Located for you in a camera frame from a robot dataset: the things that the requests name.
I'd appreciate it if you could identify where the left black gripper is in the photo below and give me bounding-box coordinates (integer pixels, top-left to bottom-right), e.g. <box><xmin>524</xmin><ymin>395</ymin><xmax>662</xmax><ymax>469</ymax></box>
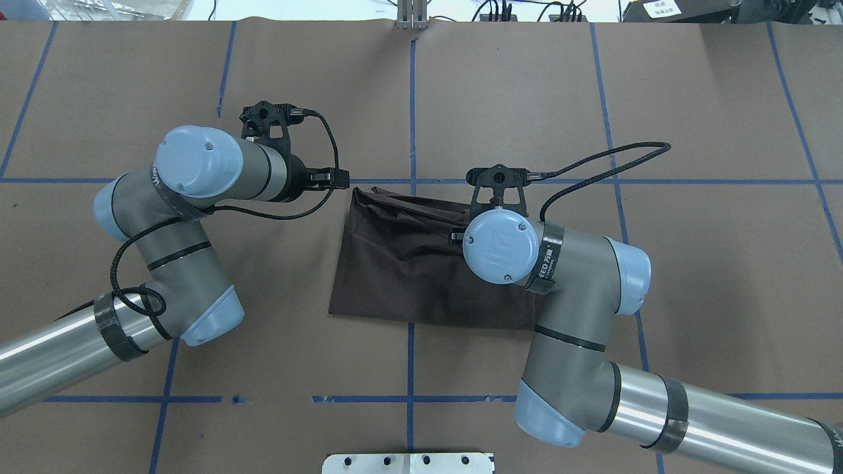
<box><xmin>280</xmin><ymin>154</ymin><xmax>350</xmax><ymax>202</ymax></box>

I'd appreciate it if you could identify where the brown t-shirt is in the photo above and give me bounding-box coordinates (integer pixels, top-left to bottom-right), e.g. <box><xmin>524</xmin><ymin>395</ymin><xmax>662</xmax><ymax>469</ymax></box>
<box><xmin>329</xmin><ymin>187</ymin><xmax>543</xmax><ymax>330</ymax></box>

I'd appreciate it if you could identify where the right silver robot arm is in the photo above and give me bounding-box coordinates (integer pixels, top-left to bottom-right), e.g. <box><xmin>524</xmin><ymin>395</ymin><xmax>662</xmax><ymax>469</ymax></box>
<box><xmin>450</xmin><ymin>208</ymin><xmax>841</xmax><ymax>473</ymax></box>

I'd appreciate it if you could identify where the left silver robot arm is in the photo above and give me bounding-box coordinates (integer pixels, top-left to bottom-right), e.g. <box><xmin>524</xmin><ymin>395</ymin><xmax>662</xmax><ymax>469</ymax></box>
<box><xmin>2</xmin><ymin>125</ymin><xmax>348</xmax><ymax>417</ymax></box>

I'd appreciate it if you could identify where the black box with label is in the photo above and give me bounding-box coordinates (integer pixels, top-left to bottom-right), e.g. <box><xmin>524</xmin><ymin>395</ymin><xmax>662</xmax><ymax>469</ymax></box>
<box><xmin>621</xmin><ymin>1</ymin><xmax>740</xmax><ymax>24</ymax></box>

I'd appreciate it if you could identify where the clear acrylic rack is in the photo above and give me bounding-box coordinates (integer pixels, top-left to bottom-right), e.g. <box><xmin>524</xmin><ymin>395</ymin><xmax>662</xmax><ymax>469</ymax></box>
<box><xmin>38</xmin><ymin>1</ymin><xmax>192</xmax><ymax>21</ymax></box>

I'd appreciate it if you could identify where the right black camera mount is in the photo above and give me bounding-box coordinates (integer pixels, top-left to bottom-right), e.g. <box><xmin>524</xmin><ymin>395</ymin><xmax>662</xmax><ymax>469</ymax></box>
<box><xmin>466</xmin><ymin>164</ymin><xmax>531</xmax><ymax>220</ymax></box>

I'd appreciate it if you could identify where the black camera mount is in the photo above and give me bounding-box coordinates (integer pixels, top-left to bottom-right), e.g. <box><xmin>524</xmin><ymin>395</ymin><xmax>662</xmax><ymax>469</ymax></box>
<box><xmin>466</xmin><ymin>164</ymin><xmax>531</xmax><ymax>220</ymax></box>
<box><xmin>240</xmin><ymin>100</ymin><xmax>306</xmax><ymax>158</ymax></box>

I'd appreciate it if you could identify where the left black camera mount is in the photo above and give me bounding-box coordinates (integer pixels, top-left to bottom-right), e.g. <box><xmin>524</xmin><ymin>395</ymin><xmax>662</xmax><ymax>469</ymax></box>
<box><xmin>240</xmin><ymin>100</ymin><xmax>306</xmax><ymax>158</ymax></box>

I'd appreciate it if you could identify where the right braided black cable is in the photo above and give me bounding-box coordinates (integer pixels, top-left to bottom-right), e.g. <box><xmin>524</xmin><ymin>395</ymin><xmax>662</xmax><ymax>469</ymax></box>
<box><xmin>526</xmin><ymin>142</ymin><xmax>672</xmax><ymax>223</ymax></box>

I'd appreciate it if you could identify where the braided black cable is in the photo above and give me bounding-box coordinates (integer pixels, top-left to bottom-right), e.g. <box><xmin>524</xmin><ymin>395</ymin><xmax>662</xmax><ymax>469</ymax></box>
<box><xmin>109</xmin><ymin>109</ymin><xmax>340</xmax><ymax>340</ymax></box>
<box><xmin>526</xmin><ymin>142</ymin><xmax>672</xmax><ymax>223</ymax></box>

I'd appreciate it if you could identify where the left braided black cable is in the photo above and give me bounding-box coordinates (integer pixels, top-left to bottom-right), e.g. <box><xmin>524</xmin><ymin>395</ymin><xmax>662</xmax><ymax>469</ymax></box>
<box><xmin>109</xmin><ymin>109</ymin><xmax>340</xmax><ymax>340</ymax></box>

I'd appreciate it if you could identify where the white pedestal column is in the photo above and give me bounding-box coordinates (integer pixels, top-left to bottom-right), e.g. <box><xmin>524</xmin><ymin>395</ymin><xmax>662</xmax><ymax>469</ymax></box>
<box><xmin>321</xmin><ymin>452</ymin><xmax>497</xmax><ymax>473</ymax></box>

